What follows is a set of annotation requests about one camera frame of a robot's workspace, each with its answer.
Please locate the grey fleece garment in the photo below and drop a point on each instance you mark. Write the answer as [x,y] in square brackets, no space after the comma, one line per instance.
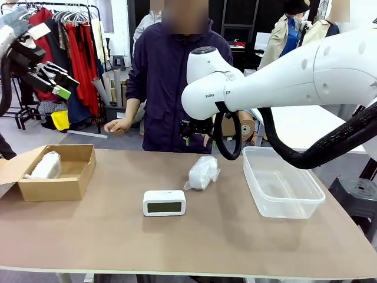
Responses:
[14,17]

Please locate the kraft paper roll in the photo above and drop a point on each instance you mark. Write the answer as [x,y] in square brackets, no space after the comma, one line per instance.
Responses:
[247,129]

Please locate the person's left hand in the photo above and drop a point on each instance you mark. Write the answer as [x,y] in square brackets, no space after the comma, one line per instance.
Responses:
[208,141]

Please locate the mannequin with beige coat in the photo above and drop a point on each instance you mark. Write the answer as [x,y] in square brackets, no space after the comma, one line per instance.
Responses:
[279,35]

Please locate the bystander in grey hoodie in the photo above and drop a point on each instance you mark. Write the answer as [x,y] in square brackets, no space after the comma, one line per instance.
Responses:
[145,26]

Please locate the person's blurred head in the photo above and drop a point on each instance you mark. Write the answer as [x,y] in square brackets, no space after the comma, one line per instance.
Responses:
[179,14]

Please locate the beige cardboard tube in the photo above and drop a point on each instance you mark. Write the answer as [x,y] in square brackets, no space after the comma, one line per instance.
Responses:
[107,85]

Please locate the small cardboard floor box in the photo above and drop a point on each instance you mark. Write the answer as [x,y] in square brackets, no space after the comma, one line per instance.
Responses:
[228,126]

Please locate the black plastic stool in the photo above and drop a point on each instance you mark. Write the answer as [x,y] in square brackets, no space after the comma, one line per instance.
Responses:
[356,191]

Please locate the black metal clothes rack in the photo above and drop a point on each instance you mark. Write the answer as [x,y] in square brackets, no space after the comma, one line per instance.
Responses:
[59,4]

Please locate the small grey stool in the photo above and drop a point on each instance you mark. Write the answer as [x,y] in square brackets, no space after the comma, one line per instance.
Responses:
[118,58]

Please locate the white unwrapped digital clock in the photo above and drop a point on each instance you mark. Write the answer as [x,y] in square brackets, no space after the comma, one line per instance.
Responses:
[165,196]

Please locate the silver metal bar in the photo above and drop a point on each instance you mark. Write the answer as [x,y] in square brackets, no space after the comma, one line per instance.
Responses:
[88,134]

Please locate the beige left wrist camera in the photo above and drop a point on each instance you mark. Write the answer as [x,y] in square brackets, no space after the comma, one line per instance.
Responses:
[39,31]

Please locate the person's right forearm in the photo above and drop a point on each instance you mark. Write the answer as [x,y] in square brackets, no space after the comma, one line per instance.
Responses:
[131,110]

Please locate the black storage bin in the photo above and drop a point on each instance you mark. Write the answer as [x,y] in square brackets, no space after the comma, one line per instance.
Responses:
[113,115]

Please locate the brown cardboard box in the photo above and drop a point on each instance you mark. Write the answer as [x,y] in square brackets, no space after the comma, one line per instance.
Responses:
[53,188]

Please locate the grey paper roll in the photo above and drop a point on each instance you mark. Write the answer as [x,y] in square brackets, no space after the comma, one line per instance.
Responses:
[100,91]

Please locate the brown cardboard tube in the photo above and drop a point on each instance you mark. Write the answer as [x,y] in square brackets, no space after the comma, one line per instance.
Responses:
[123,94]

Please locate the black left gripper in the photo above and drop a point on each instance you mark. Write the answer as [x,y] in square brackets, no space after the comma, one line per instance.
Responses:
[32,65]

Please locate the bubble-wrapped clock with visible face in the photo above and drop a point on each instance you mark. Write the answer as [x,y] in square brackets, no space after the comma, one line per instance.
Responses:
[44,166]

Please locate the black hanging garment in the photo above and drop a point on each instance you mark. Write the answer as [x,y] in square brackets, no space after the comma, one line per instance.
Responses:
[57,47]

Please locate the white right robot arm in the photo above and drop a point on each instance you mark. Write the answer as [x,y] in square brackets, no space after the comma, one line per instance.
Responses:
[294,76]

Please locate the long red dress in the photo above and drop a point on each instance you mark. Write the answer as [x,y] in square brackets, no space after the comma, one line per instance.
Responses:
[84,59]

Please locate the clear plastic container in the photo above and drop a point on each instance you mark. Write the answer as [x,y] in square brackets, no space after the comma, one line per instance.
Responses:
[282,206]

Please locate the yellow cloth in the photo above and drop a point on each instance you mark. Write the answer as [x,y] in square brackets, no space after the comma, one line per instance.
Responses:
[60,121]

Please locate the dark blue skirt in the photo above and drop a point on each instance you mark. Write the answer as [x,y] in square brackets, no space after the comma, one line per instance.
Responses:
[78,109]

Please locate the white side table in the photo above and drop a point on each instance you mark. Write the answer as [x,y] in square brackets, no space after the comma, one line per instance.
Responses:
[309,123]

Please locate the brown patterned garment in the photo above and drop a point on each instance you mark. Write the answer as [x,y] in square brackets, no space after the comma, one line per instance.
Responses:
[63,35]

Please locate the white monitor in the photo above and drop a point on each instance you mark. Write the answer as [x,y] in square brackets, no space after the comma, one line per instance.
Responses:
[262,41]

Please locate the dark-clothed bystander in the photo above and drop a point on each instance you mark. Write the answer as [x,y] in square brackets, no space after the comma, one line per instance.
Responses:
[6,147]

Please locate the red coat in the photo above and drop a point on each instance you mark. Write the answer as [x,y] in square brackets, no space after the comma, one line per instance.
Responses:
[42,16]

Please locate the fully bubble-wrapped clock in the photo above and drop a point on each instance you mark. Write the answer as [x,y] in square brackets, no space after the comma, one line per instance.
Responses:
[203,174]

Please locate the person's right hand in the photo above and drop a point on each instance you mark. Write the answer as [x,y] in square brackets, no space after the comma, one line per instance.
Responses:
[117,126]

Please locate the person in purple jacket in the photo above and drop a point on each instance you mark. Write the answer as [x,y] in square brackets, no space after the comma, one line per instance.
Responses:
[165,88]

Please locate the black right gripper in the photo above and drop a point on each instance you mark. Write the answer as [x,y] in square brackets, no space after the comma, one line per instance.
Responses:
[195,126]

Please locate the cream hanging garment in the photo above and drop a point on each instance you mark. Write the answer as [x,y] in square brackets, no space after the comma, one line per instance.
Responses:
[97,38]

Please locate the tall grey tube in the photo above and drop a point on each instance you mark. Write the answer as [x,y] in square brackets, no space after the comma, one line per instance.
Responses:
[117,85]

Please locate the black white patterned cloth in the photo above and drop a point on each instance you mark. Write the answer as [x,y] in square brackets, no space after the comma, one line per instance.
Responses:
[50,106]

